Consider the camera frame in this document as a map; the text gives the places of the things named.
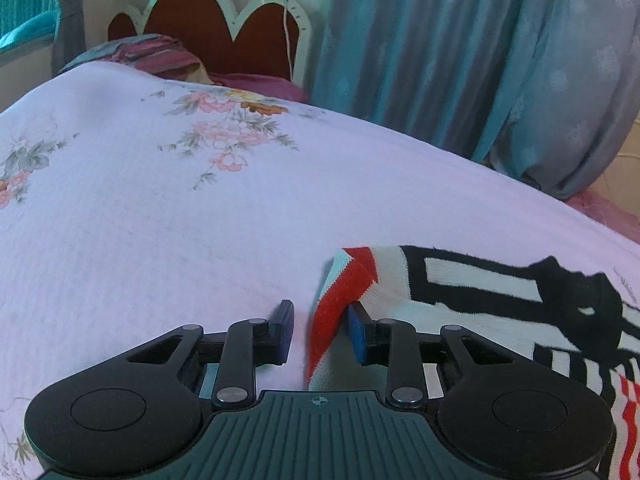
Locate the grey window curtain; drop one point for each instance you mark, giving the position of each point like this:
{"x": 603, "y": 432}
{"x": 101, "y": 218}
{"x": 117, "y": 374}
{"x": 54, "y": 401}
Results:
{"x": 70, "y": 34}

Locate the floral pink bed sheet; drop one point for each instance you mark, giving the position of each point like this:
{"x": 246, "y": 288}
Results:
{"x": 131, "y": 205}

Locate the blue patterned curtain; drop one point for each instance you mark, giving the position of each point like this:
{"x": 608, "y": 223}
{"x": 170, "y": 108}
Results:
{"x": 543, "y": 91}

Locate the striped knit sweater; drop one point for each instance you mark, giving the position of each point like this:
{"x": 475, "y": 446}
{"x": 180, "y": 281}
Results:
{"x": 585, "y": 327}

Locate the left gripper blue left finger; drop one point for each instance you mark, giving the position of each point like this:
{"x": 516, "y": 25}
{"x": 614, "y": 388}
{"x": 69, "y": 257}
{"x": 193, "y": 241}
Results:
{"x": 244, "y": 347}

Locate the cream round headboard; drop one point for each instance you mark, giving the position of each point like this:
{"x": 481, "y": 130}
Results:
{"x": 620, "y": 183}

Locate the red heart-shaped headboard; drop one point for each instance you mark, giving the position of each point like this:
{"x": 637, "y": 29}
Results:
{"x": 270, "y": 36}

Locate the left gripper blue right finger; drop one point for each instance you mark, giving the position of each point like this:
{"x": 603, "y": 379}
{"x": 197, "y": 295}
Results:
{"x": 394, "y": 345}

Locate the maroon pillow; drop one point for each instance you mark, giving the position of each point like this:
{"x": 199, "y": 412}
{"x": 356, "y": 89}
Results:
{"x": 165, "y": 57}

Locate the pink blanket on far bed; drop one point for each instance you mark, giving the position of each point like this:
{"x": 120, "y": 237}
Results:
{"x": 602, "y": 210}

